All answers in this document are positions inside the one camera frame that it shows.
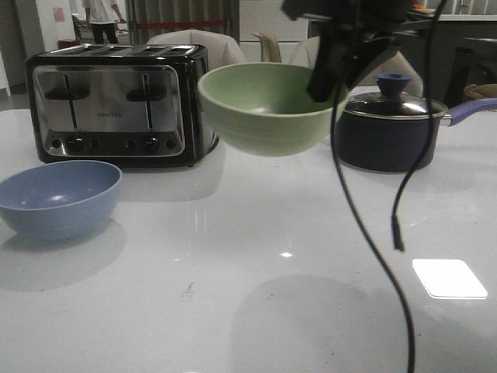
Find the white cabinet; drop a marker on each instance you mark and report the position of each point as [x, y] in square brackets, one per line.
[267, 17]

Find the dark blue saucepan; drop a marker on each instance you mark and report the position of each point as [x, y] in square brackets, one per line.
[393, 146]

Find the beige armchair right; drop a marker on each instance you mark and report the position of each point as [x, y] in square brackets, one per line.
[400, 74]

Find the grey counter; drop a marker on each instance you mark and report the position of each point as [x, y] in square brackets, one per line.
[463, 53]

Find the blue bowl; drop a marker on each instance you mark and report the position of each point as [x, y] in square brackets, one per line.
[60, 200]

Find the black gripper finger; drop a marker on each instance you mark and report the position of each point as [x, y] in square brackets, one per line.
[332, 61]
[366, 57]

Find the black and chrome toaster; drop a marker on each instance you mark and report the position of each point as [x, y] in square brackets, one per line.
[131, 105]

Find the beige armchair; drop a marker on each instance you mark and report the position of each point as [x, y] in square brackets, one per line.
[222, 49]
[400, 74]

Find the cream office chair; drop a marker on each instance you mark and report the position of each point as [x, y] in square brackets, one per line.
[270, 50]

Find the glass pot lid blue knob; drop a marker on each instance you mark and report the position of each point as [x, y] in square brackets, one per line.
[391, 102]

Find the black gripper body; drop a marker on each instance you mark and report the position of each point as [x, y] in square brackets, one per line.
[387, 17]

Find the person in white shirt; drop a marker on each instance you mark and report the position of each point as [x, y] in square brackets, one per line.
[102, 17]

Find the beige armchair left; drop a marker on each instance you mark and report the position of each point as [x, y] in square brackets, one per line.
[222, 49]

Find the green bowl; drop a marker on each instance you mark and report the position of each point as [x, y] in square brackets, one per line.
[264, 108]

